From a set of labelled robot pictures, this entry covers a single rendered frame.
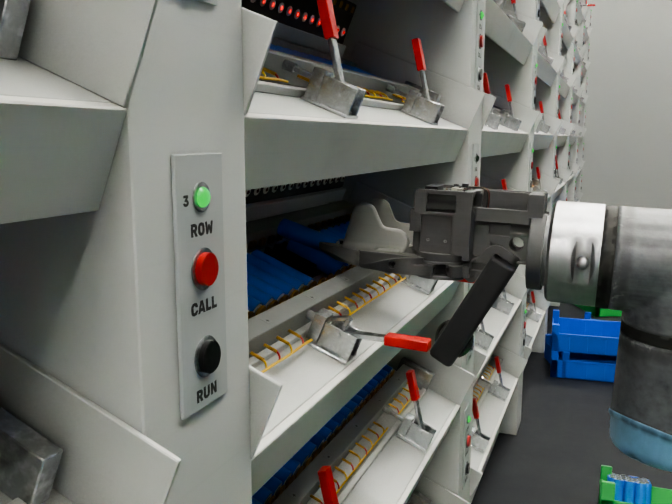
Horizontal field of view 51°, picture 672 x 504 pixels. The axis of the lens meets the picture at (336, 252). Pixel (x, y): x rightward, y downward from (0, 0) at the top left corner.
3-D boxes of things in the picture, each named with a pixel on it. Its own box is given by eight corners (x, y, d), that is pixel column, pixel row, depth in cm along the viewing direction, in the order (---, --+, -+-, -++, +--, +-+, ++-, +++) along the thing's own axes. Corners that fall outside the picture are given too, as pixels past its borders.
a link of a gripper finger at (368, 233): (321, 197, 68) (414, 203, 66) (319, 257, 69) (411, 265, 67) (311, 200, 65) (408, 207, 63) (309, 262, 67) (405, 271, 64)
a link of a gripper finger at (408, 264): (368, 243, 68) (457, 250, 66) (367, 261, 68) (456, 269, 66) (355, 250, 64) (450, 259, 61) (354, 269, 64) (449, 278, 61)
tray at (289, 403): (451, 300, 96) (480, 239, 94) (226, 522, 41) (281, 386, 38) (326, 238, 102) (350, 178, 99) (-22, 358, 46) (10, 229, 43)
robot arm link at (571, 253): (595, 294, 66) (593, 319, 57) (542, 288, 68) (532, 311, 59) (605, 200, 64) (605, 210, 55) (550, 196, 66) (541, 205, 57)
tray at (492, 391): (510, 394, 167) (535, 344, 163) (457, 521, 111) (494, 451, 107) (434, 353, 172) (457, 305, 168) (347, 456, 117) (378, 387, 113)
